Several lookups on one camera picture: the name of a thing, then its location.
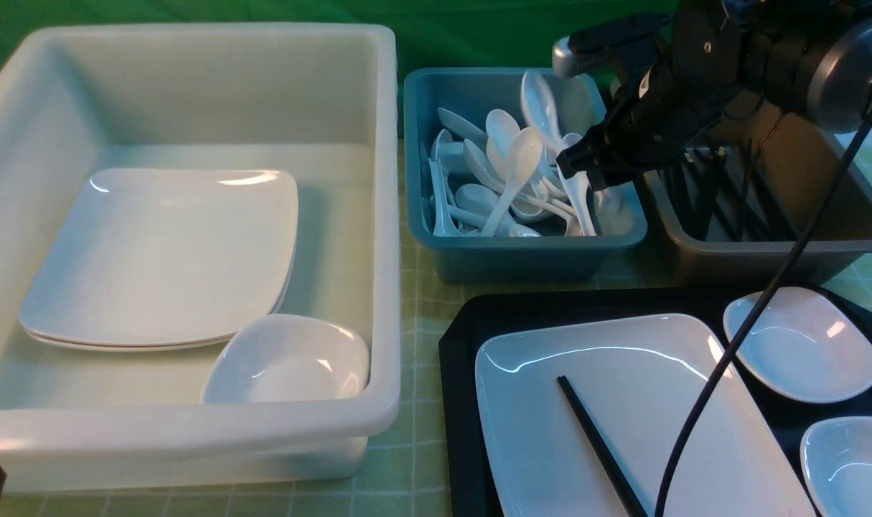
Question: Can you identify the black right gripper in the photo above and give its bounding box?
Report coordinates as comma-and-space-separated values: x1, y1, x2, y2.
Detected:
555, 14, 745, 191

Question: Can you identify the white sauce dish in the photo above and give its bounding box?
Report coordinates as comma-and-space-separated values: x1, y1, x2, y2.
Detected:
736, 286, 872, 404

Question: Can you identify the white rectangular rice plate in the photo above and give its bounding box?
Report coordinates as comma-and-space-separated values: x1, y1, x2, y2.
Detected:
474, 314, 815, 516

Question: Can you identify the white bowl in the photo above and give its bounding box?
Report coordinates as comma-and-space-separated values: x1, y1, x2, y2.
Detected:
800, 416, 872, 516
200, 314, 370, 404

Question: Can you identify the black chopstick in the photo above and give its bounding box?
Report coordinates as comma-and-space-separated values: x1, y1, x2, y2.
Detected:
556, 376, 647, 516

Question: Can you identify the white soup spoon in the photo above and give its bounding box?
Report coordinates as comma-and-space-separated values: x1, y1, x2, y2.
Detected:
519, 69, 565, 162

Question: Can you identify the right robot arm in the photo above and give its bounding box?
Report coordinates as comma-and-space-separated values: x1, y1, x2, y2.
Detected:
553, 1, 872, 190

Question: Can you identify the lower white square plate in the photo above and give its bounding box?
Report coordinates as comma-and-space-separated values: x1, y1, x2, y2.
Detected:
18, 240, 298, 353

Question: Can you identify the black chopsticks bundle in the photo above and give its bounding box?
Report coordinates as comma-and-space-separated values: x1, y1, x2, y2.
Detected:
657, 139, 800, 242

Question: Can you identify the brown plastic bin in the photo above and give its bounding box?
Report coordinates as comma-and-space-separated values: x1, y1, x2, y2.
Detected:
637, 92, 872, 288

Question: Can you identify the green backdrop cloth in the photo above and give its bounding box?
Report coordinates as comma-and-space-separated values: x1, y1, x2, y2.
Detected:
0, 1, 678, 75

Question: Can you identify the white spoon left side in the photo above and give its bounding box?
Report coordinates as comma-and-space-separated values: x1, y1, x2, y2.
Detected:
427, 159, 461, 238

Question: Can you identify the large white plastic tub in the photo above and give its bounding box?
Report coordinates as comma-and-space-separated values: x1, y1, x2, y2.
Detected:
0, 23, 402, 493

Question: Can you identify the black serving tray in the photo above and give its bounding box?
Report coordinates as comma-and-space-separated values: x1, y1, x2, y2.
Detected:
439, 284, 872, 516

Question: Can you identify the white bowl in tub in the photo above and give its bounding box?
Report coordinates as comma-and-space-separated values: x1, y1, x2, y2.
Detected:
200, 314, 370, 404

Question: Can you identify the green checked tablecloth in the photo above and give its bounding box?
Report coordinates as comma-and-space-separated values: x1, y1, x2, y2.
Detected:
0, 134, 872, 516

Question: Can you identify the black cable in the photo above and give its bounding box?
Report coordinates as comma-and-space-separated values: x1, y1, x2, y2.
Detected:
654, 65, 872, 517

